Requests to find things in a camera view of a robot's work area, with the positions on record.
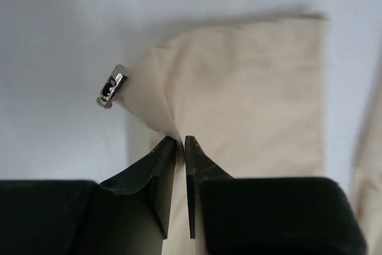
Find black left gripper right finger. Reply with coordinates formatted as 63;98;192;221
185;136;368;254

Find silver metal cord stopper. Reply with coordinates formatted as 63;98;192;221
96;64;130;109

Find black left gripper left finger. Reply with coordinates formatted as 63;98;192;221
1;137;175;254

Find beige trousers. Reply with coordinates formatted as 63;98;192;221
124;11;382;255

